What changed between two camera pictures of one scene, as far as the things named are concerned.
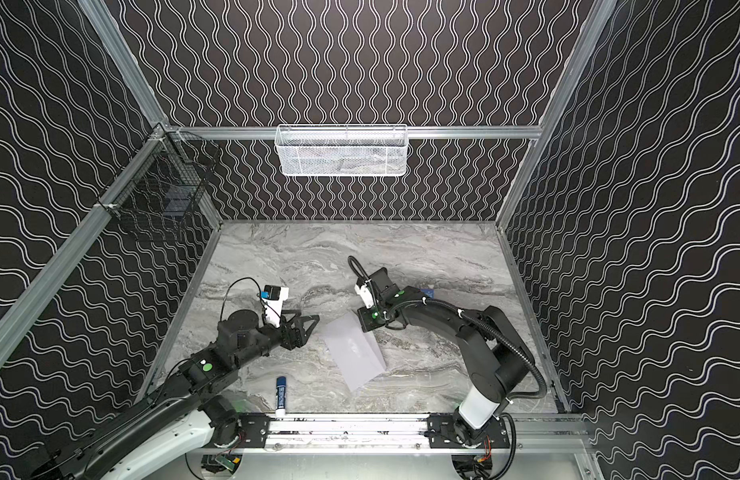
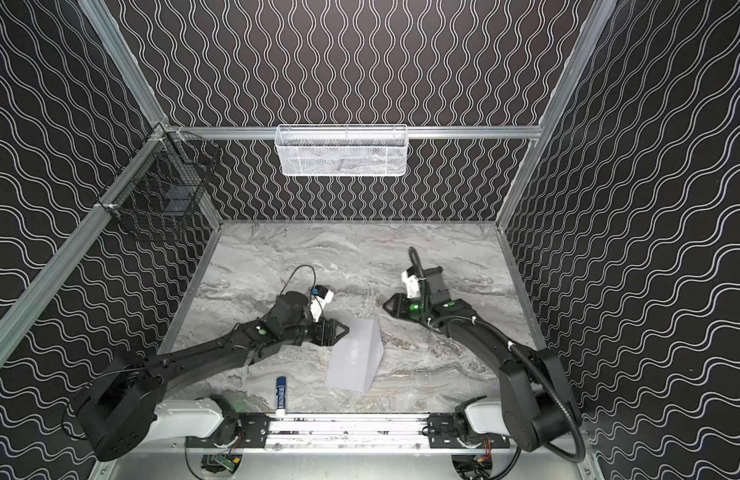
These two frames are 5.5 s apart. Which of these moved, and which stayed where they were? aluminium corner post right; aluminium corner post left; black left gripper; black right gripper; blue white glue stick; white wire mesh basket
Moved: black right gripper; black left gripper
Stayed: aluminium corner post left; white wire mesh basket; blue white glue stick; aluminium corner post right
